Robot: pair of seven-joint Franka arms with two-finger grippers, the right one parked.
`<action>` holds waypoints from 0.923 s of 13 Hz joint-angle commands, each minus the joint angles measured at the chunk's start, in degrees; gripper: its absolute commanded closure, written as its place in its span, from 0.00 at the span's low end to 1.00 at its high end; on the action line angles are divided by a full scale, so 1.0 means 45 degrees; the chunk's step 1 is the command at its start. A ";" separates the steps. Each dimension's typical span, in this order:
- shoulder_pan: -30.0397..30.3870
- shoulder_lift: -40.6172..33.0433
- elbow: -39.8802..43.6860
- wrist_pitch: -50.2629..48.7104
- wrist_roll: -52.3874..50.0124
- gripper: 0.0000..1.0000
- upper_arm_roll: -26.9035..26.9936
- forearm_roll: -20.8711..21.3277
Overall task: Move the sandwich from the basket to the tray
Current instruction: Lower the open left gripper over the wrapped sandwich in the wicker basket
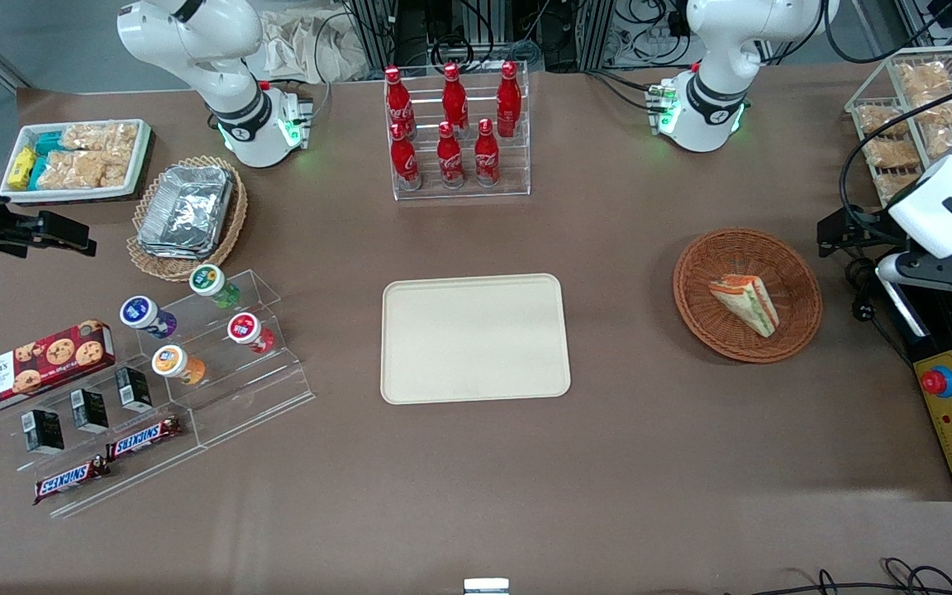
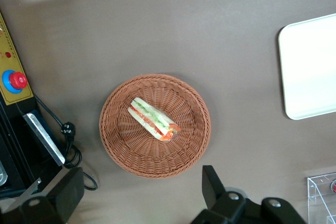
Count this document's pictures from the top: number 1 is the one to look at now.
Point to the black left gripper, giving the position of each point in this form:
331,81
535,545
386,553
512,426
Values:
838,227

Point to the triangle sandwich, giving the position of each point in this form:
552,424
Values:
747,304

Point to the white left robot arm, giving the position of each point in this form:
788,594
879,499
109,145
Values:
716,83

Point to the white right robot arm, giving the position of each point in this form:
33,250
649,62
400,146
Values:
211,49

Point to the white rectangular snack tray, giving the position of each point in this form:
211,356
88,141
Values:
142,157

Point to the brown wicker basket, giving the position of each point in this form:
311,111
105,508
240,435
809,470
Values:
716,330

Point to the light wicker basket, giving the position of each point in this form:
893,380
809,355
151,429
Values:
232,231

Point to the beige plastic tray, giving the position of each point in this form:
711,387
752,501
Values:
476,339

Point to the clear rice cracker bag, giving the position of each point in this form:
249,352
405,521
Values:
79,169
104,136

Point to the teal snack pack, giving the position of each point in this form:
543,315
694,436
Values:
36,172
50,144

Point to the yellow snack pack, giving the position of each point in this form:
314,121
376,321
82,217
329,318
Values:
21,168

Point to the purple lidded cup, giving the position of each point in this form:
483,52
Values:
141,314

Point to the silver foil pack stack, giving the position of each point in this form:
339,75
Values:
187,211

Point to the red Walkers cookie box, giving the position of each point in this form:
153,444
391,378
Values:
30,368

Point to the black table appliance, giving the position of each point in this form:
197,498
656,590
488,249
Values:
951,322

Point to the green lidded cup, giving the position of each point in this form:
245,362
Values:
210,281

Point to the orange lidded cup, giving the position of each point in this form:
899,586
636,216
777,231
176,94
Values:
172,362

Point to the small black box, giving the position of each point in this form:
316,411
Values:
90,411
134,390
44,431

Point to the red lidded cup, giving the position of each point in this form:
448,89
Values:
245,329

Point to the Snickers chocolate bar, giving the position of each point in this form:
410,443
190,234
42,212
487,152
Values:
144,438
69,480

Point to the clear acrylic stepped stand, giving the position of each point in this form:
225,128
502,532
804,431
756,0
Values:
278,388
154,475

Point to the beige crumpled cloth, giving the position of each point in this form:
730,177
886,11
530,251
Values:
302,45

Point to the clear acrylic bottle rack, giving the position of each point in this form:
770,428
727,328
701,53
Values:
517,178

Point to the red cola bottle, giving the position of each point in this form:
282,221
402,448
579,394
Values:
449,157
405,159
509,99
454,97
398,99
486,155

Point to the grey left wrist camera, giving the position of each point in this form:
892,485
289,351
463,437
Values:
939,269

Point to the black equipment frame rack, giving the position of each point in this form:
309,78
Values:
410,33

